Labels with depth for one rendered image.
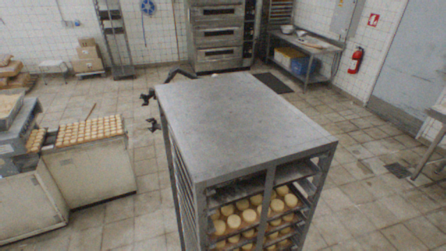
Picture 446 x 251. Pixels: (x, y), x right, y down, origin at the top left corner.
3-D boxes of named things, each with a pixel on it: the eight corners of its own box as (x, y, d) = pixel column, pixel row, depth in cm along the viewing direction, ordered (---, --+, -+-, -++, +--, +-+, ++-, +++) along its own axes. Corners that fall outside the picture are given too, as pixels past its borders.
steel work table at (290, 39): (263, 64, 657) (267, 26, 603) (286, 61, 675) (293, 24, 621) (302, 94, 505) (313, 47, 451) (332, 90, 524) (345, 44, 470)
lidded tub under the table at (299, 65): (288, 69, 562) (290, 58, 548) (306, 67, 575) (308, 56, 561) (298, 75, 532) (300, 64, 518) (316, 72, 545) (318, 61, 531)
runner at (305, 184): (235, 112, 137) (235, 108, 136) (239, 111, 138) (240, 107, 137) (309, 196, 88) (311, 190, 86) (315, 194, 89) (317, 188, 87)
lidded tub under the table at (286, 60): (279, 63, 599) (281, 52, 584) (295, 61, 611) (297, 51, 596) (287, 68, 568) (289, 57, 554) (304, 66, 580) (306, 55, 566)
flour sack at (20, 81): (24, 89, 492) (20, 82, 484) (-2, 93, 479) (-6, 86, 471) (33, 76, 548) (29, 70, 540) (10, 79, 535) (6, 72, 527)
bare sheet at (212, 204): (168, 114, 118) (167, 111, 117) (240, 100, 131) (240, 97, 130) (209, 211, 71) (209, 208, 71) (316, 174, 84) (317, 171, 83)
